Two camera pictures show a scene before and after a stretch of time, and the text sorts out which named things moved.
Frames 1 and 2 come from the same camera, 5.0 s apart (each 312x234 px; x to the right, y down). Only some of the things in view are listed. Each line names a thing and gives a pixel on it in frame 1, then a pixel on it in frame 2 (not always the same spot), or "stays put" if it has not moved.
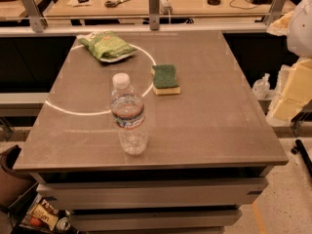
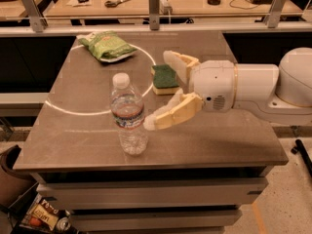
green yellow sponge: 165,80 stays put
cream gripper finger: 293,91 -> 183,105
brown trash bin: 13,183 stays put
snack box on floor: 41,214 stays put
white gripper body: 300,29 -> 214,83
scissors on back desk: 110,4 stays put
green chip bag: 107,46 stays put
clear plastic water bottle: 128,112 stays put
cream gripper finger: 282,24 -> 180,62
